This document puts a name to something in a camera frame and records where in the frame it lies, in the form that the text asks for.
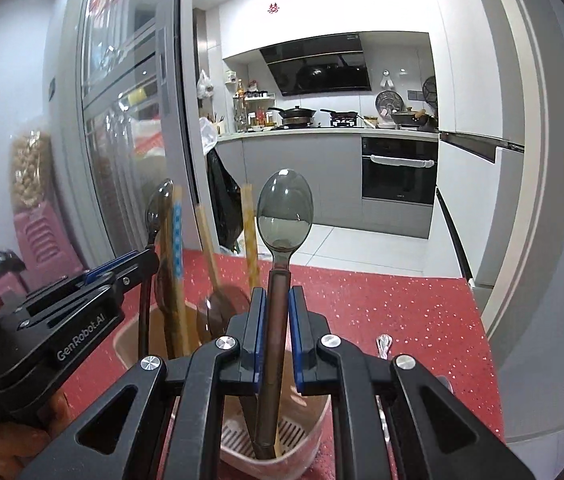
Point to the sliding glass door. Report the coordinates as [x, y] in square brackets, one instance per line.
[112, 110]

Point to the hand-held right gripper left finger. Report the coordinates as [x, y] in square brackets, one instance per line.
[260, 340]

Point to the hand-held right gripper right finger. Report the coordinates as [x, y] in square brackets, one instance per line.
[296, 340]

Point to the black range hood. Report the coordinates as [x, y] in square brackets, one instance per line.
[312, 65]

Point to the metal fork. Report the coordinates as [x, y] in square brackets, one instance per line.
[384, 345]

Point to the light patterned bamboo chopstick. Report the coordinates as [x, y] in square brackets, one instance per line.
[248, 230]

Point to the black round fan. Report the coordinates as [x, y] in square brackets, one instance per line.
[430, 92]

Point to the black wok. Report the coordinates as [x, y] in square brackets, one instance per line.
[297, 112]

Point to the large dark plastic spoon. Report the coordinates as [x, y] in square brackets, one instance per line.
[284, 210]

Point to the white tall cabinet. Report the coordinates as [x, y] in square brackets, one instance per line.
[476, 85]

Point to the black frying pan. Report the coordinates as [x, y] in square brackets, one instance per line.
[344, 115]

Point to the black plastic bag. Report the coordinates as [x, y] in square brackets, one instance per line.
[224, 200]

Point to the metal spice rack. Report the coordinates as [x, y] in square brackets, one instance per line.
[252, 110]

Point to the white plastic bag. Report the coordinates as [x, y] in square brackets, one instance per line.
[208, 135]
[205, 87]

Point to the red wall decal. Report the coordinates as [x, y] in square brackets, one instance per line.
[273, 8]

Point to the grey kitchen counter cabinets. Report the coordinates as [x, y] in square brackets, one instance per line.
[302, 175]

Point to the beige plastic utensil holder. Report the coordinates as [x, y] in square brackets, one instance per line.
[312, 425]

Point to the dark cooking pot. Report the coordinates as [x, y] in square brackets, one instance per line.
[411, 117]

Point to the grey desk fan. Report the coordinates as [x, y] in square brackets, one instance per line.
[389, 105]

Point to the clear bag of peanuts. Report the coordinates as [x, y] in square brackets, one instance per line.
[32, 170]

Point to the blue patterned chopstick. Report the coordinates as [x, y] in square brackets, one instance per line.
[178, 240]

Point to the white wall hook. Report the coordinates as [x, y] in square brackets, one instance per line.
[386, 81]

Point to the pink plastic stool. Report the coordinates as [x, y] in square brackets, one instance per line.
[47, 245]

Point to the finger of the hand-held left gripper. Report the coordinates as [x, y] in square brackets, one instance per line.
[132, 267]

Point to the black built-in oven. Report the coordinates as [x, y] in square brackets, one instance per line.
[396, 180]

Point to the person's left hand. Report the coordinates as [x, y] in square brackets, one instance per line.
[17, 435]

